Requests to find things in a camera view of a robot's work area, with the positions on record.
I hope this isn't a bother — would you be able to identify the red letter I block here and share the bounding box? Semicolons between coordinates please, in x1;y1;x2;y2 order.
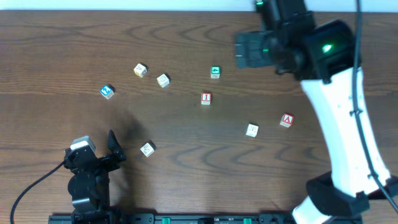
201;92;211;105

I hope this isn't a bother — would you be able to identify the dark red sided block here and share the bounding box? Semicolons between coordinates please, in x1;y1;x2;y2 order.
140;141;156;157

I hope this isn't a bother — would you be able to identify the red letter A block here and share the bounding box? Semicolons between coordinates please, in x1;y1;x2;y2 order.
280;113;294;128

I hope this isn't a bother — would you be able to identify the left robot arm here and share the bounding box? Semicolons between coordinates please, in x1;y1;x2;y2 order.
64;130;126;224

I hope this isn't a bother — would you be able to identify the yellow C block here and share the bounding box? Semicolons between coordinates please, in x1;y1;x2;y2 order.
157;73;170;88

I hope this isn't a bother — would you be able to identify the green number 4 block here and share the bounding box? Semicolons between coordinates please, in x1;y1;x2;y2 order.
210;66;221;79

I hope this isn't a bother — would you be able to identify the plain white wooden block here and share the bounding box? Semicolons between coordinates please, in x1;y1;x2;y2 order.
246;124;259;138

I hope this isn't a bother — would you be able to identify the yellow W block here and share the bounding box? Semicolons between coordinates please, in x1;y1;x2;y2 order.
134;63;147;78

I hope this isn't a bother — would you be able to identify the blue number 2 block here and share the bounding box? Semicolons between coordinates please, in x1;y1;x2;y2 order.
99;85;114;100

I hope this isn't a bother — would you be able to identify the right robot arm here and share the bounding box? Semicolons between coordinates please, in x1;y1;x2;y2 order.
234;1;397;223

